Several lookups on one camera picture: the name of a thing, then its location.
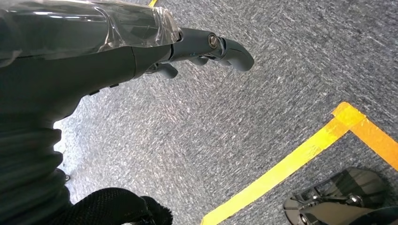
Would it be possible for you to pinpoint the black robot foot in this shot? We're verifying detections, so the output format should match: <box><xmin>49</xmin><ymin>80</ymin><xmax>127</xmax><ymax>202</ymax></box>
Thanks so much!
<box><xmin>283</xmin><ymin>167</ymin><xmax>398</xmax><ymax>225</ymax></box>

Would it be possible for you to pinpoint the black mesh cover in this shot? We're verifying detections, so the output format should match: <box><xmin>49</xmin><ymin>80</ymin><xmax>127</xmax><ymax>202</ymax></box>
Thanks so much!
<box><xmin>46</xmin><ymin>187</ymin><xmax>174</xmax><ymax>225</ymax></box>

